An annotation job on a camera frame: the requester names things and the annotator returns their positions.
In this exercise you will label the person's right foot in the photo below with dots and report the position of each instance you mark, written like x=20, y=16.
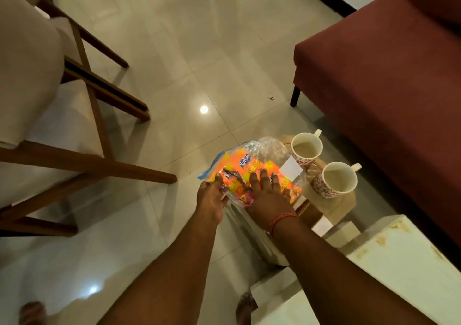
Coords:
x=246, y=308

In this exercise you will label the person's left forearm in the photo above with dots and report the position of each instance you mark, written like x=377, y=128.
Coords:
x=173, y=274

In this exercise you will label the person's right hand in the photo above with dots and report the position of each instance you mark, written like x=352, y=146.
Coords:
x=268, y=204

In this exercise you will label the orange snack packet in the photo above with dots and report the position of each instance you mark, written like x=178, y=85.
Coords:
x=239, y=162
x=233, y=185

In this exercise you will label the person's left hand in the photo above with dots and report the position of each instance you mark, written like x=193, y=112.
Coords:
x=209, y=202

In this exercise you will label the person's right forearm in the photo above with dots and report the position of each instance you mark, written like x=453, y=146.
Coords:
x=338, y=281

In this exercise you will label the person's foot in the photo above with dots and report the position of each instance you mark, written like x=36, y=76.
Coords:
x=32, y=314
x=246, y=308

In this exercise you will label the white paper slip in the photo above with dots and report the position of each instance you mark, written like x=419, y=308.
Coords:
x=290, y=168

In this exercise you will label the orange thread wristband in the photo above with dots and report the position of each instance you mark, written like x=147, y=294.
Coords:
x=280, y=219

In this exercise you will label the dark red sofa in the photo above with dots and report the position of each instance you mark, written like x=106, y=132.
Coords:
x=389, y=83

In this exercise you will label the clear plastic bag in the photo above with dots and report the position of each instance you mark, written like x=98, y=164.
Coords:
x=268, y=147

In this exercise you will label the person's left foot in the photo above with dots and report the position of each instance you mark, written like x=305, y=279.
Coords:
x=32, y=314

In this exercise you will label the white stained box table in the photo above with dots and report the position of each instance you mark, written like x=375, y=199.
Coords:
x=389, y=274

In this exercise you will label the small wooden side table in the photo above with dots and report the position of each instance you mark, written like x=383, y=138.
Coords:
x=326, y=209

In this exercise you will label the person's right middle finger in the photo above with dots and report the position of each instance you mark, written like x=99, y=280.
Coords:
x=265, y=179

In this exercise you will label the person's left fingers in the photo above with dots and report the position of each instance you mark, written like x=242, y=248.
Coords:
x=217, y=182

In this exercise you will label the white patterned cup of tea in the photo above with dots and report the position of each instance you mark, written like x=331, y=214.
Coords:
x=306, y=150
x=336, y=181

